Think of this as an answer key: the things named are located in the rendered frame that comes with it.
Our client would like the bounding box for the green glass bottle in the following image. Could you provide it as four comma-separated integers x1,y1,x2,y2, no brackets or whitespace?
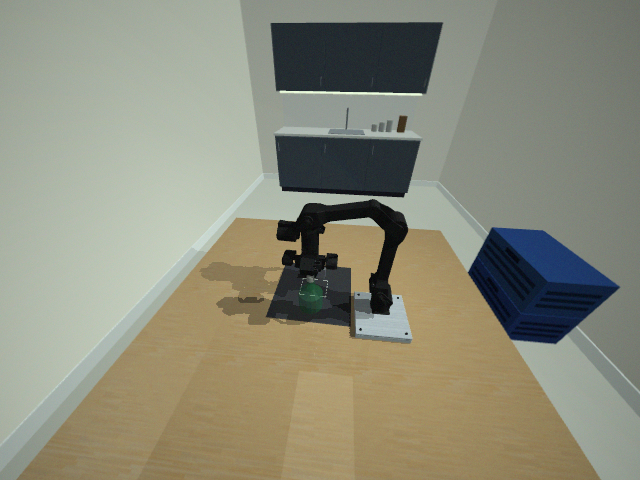
298,275,323,314

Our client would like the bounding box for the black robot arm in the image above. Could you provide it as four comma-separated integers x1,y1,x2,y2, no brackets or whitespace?
276,199,408,315

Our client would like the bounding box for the dark grey mat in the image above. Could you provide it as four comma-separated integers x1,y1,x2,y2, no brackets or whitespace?
266,263,351,327

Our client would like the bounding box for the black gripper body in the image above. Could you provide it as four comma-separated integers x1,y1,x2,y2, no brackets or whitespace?
282,243,338,270

